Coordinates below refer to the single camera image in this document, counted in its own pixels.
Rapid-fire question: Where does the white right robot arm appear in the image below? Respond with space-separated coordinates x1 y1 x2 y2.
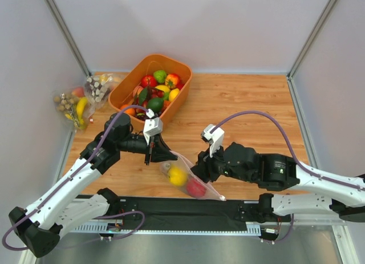
191 143 364 222

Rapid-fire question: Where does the clear bag with banana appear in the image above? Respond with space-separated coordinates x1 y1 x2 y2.
53 87 95 131

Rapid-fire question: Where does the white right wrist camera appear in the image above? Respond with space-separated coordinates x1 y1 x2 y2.
201 124 225 158

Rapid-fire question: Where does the yellow fake lemon in basket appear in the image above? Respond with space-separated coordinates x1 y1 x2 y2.
168 88 180 101

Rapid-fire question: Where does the clear polka dot zip bag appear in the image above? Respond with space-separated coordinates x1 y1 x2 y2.
160 151 226 201

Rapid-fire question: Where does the red fake apple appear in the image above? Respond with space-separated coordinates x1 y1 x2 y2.
186 178 206 198
140 75 158 88

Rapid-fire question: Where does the green fake lime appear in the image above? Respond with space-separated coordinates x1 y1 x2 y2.
147 98 164 113

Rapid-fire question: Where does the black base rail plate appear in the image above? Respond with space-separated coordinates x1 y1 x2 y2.
85 187 274 232

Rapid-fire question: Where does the red fake apple in basket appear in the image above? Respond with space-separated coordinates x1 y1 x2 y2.
140 75 158 88

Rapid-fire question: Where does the yellow fake lemon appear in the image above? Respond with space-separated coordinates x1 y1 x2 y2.
168 166 188 186
168 88 180 101

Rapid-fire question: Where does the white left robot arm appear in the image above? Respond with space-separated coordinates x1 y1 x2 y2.
9 111 177 258

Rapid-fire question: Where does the fake orange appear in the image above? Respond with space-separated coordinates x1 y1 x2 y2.
120 104 136 116

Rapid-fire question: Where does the orange plastic basket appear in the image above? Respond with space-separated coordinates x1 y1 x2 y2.
108 54 192 124

